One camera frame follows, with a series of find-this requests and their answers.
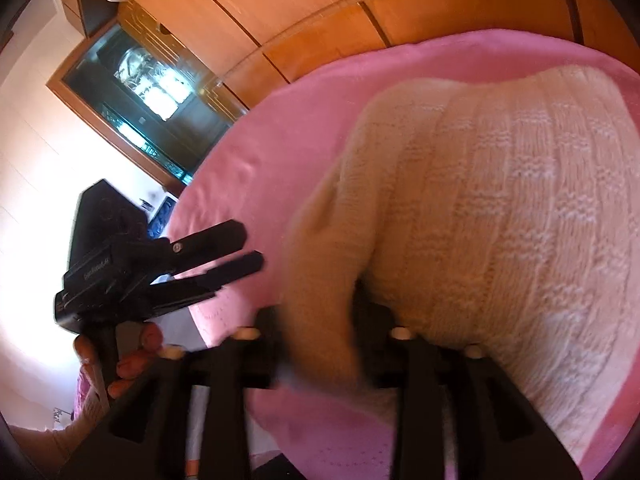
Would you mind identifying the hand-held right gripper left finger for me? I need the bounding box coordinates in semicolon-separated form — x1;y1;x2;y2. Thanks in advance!
57;305;286;480

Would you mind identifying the wooden wardrobe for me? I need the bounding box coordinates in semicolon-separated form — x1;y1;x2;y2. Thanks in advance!
55;0;640;111

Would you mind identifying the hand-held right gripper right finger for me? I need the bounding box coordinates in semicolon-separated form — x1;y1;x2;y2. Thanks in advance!
352;280;583;480

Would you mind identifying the dark glass display cabinet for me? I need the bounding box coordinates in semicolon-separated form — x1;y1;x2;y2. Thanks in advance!
47;22;251;196

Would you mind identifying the person's left forearm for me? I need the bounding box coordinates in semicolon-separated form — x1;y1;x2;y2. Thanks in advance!
10;365;111;468

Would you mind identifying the pink blanket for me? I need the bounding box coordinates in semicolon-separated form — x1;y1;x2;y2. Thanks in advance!
165;30;640;480

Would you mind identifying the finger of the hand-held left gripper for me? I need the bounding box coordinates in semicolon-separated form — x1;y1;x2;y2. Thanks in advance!
159;219;247;279
147;251;265;319

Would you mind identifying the white knitted sweater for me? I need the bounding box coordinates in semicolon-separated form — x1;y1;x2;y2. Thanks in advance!
280;64;640;471

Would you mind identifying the person's left hand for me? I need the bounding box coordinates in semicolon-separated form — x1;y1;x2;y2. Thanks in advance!
74;322;166;401

